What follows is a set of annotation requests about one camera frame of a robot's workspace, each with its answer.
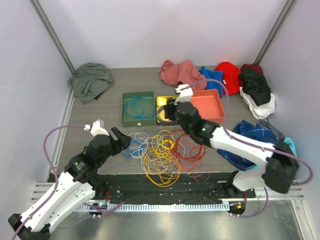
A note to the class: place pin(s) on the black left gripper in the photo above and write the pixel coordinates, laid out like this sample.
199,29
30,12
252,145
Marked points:
122,143

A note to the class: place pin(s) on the light blue cloth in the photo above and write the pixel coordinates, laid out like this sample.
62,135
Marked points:
287,141

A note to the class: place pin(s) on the black cloth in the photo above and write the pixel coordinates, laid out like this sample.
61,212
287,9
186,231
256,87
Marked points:
255,85

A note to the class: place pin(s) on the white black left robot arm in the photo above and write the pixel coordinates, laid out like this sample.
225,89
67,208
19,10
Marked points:
75,186

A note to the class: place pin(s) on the orange plastic tray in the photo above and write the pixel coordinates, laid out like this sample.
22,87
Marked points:
209,105

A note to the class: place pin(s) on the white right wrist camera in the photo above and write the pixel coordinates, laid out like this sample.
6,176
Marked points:
184,92

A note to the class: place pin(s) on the white slotted cable duct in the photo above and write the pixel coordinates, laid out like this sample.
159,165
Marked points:
139,208

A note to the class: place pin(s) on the yellow metal tin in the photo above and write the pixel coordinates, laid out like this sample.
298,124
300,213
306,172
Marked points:
161,121

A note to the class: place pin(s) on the blue plaid cloth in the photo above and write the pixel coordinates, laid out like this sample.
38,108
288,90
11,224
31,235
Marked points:
250,131

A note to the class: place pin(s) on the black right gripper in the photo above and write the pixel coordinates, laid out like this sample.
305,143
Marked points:
170,109

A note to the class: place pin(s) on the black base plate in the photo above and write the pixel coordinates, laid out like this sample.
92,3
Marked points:
189,189

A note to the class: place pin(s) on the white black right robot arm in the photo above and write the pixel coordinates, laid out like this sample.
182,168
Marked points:
277,166

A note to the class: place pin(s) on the pink cloth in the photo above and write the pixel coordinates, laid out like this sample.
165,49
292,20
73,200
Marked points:
175,74

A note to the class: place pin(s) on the grey denim cloth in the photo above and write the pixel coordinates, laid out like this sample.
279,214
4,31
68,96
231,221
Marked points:
267,125

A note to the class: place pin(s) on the dark red cloth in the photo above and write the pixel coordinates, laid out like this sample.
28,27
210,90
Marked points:
252,66

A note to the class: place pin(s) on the grey green cloth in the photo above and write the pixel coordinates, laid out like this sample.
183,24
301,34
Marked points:
90,81

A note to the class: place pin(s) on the white cloth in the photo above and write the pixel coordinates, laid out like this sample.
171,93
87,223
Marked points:
260,112

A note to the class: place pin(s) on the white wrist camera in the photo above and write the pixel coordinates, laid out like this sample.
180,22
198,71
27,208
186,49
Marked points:
184,92
97,128

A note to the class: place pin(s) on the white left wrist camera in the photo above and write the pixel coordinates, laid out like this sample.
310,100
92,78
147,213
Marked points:
97,128

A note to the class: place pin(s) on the green plastic tray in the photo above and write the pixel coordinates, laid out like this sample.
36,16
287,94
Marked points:
138,109

